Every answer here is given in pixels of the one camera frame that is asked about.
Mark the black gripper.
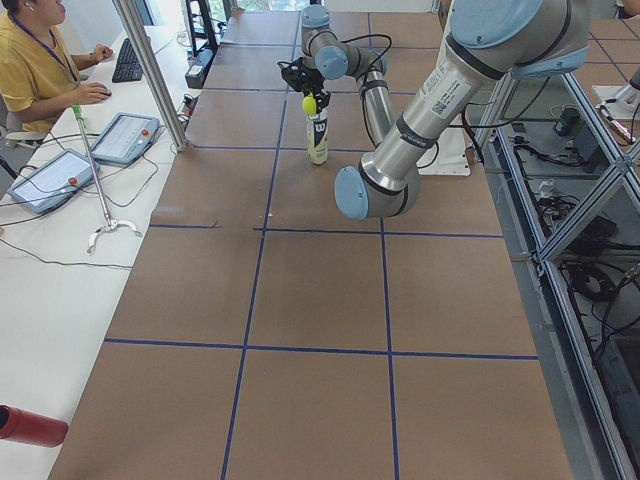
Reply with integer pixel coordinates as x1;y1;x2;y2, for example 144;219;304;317
300;68;330;113

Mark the clear tennis ball can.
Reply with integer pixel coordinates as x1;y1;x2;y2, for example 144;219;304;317
306;109;328;165

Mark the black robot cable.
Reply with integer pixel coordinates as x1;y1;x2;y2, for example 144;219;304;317
329;32;516;171

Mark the yellow Wilson tennis ball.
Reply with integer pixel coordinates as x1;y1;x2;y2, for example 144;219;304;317
302;95;317;116

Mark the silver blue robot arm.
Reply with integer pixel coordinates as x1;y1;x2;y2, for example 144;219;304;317
334;1;592;220

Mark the red bottle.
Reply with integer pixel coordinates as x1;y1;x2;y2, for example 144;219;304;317
1;405;69;448

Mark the person in yellow shirt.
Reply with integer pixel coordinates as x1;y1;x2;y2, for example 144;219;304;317
1;1;113;133

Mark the aluminium frame post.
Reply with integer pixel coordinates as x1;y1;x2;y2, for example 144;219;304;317
113;0;188;152

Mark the green handled grabber tool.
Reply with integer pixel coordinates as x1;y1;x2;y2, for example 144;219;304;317
71;104;142;254

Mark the teach pendant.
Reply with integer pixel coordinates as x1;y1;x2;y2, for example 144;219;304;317
8;149;93;214
91;112;160;166

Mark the near teach pendant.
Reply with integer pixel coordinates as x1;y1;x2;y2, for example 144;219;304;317
8;149;93;214

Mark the far teach pendant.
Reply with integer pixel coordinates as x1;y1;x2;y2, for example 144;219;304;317
91;112;160;166

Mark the black keyboard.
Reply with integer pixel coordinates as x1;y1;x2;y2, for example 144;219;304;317
111;38;143;83

